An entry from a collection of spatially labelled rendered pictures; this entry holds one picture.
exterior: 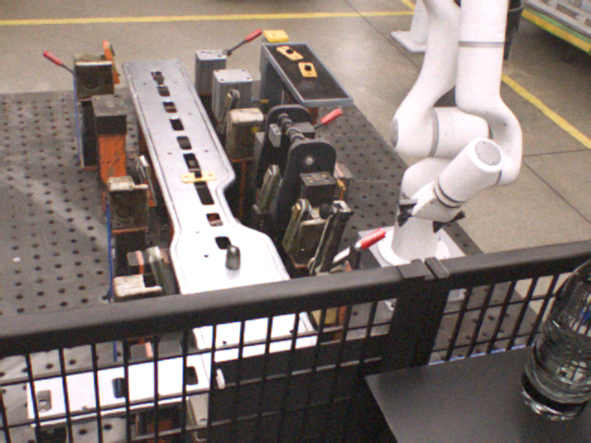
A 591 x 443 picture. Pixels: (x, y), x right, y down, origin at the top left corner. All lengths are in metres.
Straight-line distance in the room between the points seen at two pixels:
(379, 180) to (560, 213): 1.66
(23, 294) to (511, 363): 1.38
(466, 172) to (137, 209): 0.74
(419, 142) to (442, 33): 0.25
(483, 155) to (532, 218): 2.30
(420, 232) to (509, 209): 1.98
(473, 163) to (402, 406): 0.88
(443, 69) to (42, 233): 1.16
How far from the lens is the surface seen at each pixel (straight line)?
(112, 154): 2.06
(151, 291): 1.39
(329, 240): 1.37
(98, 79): 2.24
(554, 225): 3.82
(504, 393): 0.76
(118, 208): 1.70
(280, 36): 2.21
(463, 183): 1.56
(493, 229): 3.64
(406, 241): 1.91
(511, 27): 4.43
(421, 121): 1.72
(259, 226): 1.71
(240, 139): 1.91
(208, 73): 2.29
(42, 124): 2.66
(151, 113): 2.07
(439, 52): 1.69
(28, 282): 1.97
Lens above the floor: 1.96
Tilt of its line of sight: 35 degrees down
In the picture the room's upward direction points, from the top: 7 degrees clockwise
